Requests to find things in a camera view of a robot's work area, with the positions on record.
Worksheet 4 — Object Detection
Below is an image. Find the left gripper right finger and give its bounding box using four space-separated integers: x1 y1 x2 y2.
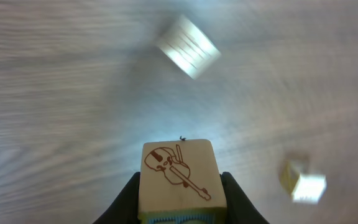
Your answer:
221 172 269 224

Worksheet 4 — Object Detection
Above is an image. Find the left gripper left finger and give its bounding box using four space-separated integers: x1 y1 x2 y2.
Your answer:
93 172 140 224

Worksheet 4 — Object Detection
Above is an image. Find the yellow block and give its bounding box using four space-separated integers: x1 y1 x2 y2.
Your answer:
138 139 227 223

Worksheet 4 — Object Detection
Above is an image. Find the wooden letter B block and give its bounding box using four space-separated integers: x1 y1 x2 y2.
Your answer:
280 160 327 204

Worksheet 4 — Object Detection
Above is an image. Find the wooden letter E block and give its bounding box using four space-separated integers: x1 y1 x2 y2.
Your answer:
157 16 221 80

